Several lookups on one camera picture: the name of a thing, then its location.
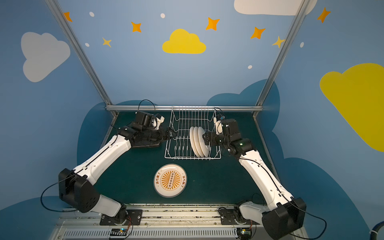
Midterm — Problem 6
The white round plate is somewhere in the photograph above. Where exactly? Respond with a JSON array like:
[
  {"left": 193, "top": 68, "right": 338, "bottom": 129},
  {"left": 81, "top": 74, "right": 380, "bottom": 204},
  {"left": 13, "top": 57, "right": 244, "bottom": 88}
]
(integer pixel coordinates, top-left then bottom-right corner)
[
  {"left": 193, "top": 127, "right": 205, "bottom": 158},
  {"left": 154, "top": 164, "right": 188, "bottom": 198},
  {"left": 198, "top": 127, "right": 211, "bottom": 157},
  {"left": 189, "top": 127, "right": 200, "bottom": 157}
]

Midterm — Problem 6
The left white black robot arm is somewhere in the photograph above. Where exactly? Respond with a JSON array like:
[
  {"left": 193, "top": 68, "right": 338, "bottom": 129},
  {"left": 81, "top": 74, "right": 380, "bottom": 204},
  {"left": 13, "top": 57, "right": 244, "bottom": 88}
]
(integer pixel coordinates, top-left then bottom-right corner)
[{"left": 58, "top": 111, "right": 177, "bottom": 225}]

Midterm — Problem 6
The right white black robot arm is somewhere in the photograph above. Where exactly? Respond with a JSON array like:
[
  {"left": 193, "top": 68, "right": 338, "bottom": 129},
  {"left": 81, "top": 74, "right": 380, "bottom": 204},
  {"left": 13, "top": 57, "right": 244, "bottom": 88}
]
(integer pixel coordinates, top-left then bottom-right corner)
[{"left": 194, "top": 119, "right": 307, "bottom": 240}]

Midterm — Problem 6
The right small circuit board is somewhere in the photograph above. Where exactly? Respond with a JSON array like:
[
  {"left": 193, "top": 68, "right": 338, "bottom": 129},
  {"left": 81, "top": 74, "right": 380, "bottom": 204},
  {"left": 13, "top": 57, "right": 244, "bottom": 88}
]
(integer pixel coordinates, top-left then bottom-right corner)
[{"left": 236, "top": 228, "right": 253, "bottom": 240}]

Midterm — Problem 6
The small circuit board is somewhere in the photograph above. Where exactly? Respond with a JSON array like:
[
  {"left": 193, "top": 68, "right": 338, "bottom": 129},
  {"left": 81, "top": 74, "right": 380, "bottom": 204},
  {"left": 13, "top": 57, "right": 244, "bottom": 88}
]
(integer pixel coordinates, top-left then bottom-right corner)
[
  {"left": 236, "top": 228, "right": 253, "bottom": 240},
  {"left": 109, "top": 228, "right": 128, "bottom": 240}
]

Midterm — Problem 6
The left small circuit board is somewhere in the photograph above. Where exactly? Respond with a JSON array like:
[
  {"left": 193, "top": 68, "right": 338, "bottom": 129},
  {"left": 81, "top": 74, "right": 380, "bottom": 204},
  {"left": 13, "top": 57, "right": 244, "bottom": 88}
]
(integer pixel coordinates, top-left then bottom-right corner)
[{"left": 109, "top": 228, "right": 128, "bottom": 240}]

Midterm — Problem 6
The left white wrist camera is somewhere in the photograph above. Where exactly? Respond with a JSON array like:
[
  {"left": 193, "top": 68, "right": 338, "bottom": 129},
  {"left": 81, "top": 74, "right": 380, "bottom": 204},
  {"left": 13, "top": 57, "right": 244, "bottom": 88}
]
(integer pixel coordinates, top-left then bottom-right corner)
[{"left": 152, "top": 114, "right": 165, "bottom": 130}]

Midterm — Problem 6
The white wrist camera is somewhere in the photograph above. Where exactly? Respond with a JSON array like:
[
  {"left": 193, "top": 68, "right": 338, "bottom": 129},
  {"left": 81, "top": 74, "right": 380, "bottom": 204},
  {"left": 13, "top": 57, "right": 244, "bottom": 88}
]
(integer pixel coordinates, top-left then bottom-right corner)
[
  {"left": 214, "top": 116, "right": 225, "bottom": 135},
  {"left": 152, "top": 114, "right": 165, "bottom": 130}
]

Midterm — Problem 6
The white wire dish rack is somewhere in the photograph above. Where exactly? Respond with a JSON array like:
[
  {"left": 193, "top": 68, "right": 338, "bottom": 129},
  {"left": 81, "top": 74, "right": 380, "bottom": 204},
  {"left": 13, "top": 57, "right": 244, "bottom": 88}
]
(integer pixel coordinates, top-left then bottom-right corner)
[{"left": 165, "top": 110, "right": 222, "bottom": 160}]

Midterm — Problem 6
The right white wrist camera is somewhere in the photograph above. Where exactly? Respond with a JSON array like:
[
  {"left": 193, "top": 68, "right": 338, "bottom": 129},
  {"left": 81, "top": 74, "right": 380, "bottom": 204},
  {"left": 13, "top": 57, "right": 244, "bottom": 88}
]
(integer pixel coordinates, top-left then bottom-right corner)
[{"left": 214, "top": 116, "right": 225, "bottom": 135}]

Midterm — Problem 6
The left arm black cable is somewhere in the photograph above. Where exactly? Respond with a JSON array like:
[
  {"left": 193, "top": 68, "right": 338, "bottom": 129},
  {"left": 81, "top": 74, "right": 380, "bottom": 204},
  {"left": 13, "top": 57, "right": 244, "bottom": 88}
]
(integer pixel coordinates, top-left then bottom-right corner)
[{"left": 39, "top": 99, "right": 157, "bottom": 213}]

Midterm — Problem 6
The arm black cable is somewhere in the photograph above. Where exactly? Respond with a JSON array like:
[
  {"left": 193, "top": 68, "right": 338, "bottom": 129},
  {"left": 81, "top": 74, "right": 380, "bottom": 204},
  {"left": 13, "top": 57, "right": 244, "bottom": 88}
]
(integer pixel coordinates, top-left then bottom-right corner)
[
  {"left": 213, "top": 107, "right": 328, "bottom": 240},
  {"left": 39, "top": 99, "right": 157, "bottom": 213}
]

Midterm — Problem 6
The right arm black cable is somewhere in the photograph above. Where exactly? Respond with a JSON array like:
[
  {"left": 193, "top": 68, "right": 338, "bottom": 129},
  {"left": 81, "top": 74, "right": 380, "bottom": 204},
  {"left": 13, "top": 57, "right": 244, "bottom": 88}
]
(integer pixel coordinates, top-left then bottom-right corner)
[{"left": 213, "top": 107, "right": 328, "bottom": 240}]

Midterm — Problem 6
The rear aluminium frame rail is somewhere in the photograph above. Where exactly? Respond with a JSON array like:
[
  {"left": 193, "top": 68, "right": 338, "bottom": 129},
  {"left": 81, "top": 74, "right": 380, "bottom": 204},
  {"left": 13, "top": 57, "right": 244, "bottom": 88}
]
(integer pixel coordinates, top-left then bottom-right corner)
[{"left": 106, "top": 105, "right": 263, "bottom": 112}]

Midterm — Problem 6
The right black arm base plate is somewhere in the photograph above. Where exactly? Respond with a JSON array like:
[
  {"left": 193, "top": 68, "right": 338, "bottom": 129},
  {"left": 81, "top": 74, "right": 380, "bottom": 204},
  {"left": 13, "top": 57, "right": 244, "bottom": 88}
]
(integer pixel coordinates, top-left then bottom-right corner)
[{"left": 218, "top": 207, "right": 259, "bottom": 225}]

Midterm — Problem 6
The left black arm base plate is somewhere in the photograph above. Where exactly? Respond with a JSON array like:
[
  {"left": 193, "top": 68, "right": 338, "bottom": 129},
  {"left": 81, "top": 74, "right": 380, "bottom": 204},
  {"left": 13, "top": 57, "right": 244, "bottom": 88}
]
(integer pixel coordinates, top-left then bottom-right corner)
[{"left": 100, "top": 209, "right": 143, "bottom": 226}]

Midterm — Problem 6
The front aluminium rail bed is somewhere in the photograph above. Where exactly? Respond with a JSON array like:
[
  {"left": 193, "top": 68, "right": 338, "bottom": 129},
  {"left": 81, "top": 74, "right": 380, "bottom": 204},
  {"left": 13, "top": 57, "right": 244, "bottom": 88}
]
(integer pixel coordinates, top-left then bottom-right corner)
[{"left": 50, "top": 204, "right": 270, "bottom": 240}]

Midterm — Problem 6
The right aluminium frame post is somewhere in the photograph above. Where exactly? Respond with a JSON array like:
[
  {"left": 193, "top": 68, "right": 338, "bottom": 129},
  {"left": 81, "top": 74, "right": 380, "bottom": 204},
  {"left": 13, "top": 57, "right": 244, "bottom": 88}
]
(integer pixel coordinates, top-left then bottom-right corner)
[{"left": 256, "top": 0, "right": 312, "bottom": 111}]

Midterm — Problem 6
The aluminium frame post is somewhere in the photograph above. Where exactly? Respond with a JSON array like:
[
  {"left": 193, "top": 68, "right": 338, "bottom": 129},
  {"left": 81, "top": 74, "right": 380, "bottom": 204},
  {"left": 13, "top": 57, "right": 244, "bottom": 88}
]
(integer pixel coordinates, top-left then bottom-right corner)
[
  {"left": 45, "top": 0, "right": 113, "bottom": 106},
  {"left": 256, "top": 0, "right": 312, "bottom": 111}
]

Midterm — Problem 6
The left aluminium frame post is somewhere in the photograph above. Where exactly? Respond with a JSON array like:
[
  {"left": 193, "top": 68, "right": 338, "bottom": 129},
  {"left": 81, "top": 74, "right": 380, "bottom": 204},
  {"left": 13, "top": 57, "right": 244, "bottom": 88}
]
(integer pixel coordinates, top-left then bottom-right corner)
[{"left": 45, "top": 0, "right": 113, "bottom": 106}]

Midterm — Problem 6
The grey corrugated hose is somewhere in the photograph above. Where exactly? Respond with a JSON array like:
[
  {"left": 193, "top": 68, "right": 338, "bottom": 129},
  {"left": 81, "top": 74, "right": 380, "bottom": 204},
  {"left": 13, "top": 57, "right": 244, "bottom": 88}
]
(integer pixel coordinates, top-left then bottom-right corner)
[{"left": 369, "top": 220, "right": 384, "bottom": 240}]

